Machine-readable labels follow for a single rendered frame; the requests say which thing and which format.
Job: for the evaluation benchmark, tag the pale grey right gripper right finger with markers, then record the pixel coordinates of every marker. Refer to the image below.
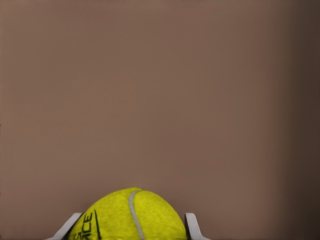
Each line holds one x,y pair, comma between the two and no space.
193,227

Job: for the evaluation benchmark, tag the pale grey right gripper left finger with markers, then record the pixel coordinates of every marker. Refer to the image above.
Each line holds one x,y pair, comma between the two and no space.
67,228

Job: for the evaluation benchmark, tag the yellow tennis ball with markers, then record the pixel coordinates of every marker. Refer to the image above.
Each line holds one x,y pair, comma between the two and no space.
147,217

